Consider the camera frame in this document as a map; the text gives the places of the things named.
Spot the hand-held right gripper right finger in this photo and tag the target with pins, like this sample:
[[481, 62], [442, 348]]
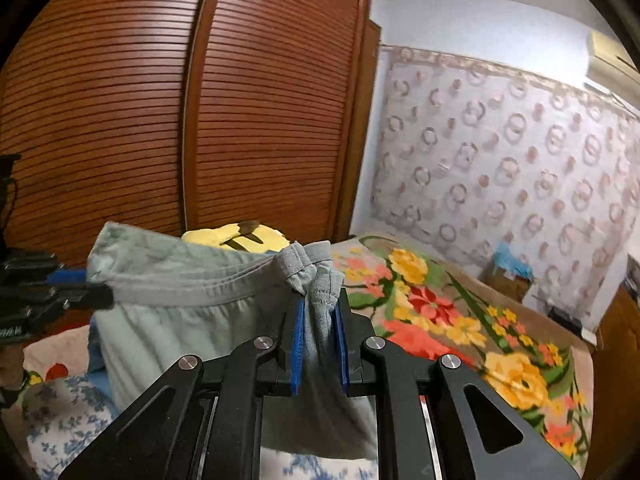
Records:
[[341, 345]]

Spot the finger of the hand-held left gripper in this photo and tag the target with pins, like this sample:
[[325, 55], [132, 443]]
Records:
[[85, 295], [70, 276]]

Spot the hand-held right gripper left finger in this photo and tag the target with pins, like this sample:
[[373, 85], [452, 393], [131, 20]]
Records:
[[298, 345]]

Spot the grey-green pants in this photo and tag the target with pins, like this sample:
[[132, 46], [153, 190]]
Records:
[[175, 285]]

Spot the white red flower cloth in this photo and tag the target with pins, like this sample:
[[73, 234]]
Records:
[[50, 355]]

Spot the blue floral bed sheet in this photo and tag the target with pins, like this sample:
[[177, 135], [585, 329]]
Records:
[[65, 420]]

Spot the colourful flower blanket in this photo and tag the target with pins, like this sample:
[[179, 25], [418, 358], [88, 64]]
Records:
[[450, 320]]

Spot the yellow pillow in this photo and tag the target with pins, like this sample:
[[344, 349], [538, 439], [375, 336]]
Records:
[[210, 235]]

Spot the cardboard box with blue cloth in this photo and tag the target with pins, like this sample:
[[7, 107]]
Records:
[[505, 285]]

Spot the black box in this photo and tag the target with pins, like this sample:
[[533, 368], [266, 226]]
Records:
[[565, 316]]

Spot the wooden louvred wardrobe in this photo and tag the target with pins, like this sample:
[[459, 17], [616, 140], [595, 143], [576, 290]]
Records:
[[250, 110]]

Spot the wooden cabinet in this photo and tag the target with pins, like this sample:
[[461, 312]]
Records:
[[617, 350]]

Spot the air conditioner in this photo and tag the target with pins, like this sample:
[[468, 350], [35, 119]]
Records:
[[610, 55]]

